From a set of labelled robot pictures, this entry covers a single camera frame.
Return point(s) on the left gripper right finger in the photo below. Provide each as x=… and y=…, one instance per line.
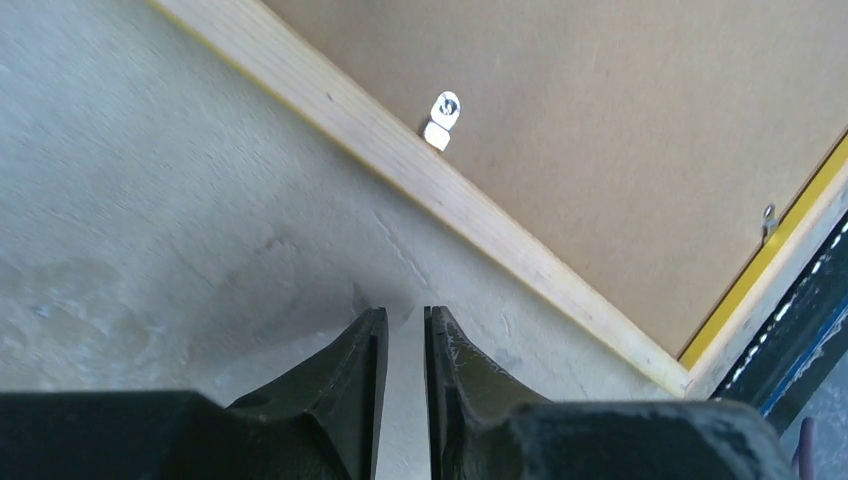
x=485, y=424

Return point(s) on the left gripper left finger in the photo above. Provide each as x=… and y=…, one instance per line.
x=319, y=420

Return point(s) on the brown cardboard backing board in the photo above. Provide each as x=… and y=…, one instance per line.
x=640, y=141

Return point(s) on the yellow picture frame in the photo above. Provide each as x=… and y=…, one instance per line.
x=255, y=41

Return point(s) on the small metal frame clip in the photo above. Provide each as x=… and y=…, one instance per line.
x=443, y=116

